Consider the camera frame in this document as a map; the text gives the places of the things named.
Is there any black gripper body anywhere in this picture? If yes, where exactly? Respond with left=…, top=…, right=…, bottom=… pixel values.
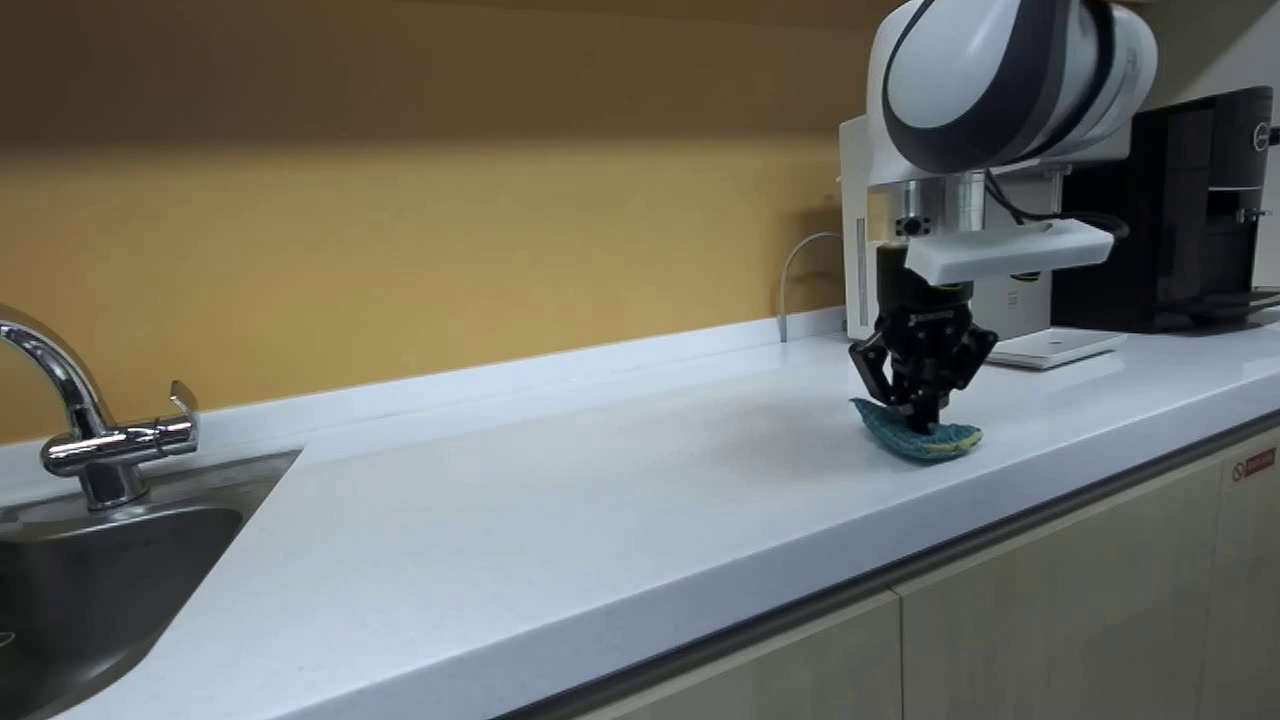
left=870, top=245, right=980, bottom=344

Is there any small teal dish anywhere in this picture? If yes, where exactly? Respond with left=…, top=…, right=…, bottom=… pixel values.
left=852, top=392, right=987, bottom=467

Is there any white water dispenser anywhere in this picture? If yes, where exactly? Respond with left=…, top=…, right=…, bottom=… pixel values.
left=837, top=111, right=1123, bottom=377

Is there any thin white tube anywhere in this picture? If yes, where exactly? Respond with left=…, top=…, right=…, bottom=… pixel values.
left=775, top=229, right=846, bottom=347

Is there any black coffee machine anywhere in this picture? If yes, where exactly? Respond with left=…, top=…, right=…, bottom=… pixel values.
left=1046, top=82, right=1280, bottom=336

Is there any wide beige cabinet door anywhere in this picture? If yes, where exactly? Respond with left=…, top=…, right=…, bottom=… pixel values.
left=895, top=424, right=1280, bottom=720

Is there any small red cabinet label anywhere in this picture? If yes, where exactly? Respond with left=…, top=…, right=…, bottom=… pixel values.
left=1233, top=445, right=1280, bottom=485

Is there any narrow beige cabinet door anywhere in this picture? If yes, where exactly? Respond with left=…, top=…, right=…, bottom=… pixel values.
left=572, top=590, right=908, bottom=720

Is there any chrome kitchen faucet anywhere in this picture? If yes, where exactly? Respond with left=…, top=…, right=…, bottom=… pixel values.
left=0, top=302, right=205, bottom=517

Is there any stainless steel sink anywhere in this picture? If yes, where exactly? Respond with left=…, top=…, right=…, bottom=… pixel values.
left=0, top=447, right=305, bottom=720

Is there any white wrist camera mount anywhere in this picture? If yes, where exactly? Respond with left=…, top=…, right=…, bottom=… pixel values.
left=901, top=217, right=1120, bottom=287

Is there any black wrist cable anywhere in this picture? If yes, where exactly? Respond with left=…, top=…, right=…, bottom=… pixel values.
left=980, top=169, right=1070, bottom=233

